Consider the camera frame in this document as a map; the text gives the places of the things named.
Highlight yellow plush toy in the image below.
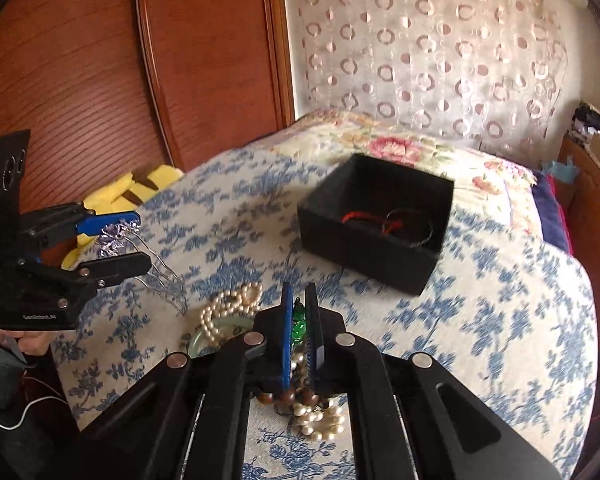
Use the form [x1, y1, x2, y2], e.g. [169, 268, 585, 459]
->
[61, 165, 184, 270]

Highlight pink circle patterned curtain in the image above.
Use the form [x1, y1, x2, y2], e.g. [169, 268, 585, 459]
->
[286, 0, 568, 154]

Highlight white cable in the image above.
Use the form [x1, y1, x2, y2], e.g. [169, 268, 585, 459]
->
[0, 394, 69, 432]

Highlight white pearl necklace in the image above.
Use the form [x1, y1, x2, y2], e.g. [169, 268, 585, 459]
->
[199, 282, 349, 443]

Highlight pile of clothes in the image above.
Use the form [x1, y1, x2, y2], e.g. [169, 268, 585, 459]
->
[568, 101, 600, 145]

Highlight pink floral quilt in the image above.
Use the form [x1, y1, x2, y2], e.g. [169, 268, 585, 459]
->
[250, 108, 542, 237]

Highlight teal plastic bag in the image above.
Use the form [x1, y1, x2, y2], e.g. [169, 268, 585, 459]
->
[541, 156, 580, 184]

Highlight wooden side cabinet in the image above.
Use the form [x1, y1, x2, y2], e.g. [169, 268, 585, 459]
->
[559, 136, 600, 340]

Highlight black square jewelry box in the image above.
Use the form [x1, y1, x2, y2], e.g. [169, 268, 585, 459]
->
[297, 154, 454, 296]

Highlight blue floral bed sheet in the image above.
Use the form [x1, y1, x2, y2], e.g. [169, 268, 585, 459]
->
[53, 150, 597, 478]

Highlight wooden wardrobe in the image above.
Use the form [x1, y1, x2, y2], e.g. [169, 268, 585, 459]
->
[0, 0, 294, 211]

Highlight pale green jade bangle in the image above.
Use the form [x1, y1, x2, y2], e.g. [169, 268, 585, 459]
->
[186, 315, 254, 359]

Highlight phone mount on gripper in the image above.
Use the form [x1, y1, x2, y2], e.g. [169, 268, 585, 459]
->
[0, 129, 30, 255]

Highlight dark brown bead bracelet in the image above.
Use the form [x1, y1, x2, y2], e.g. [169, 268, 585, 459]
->
[381, 207, 436, 248]

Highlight green jade pendant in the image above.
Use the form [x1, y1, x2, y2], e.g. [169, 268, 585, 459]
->
[291, 297, 306, 351]

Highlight navy blue blanket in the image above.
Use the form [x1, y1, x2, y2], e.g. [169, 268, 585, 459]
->
[531, 171, 572, 255]

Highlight left hand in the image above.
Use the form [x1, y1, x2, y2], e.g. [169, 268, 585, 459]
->
[0, 329, 56, 356]

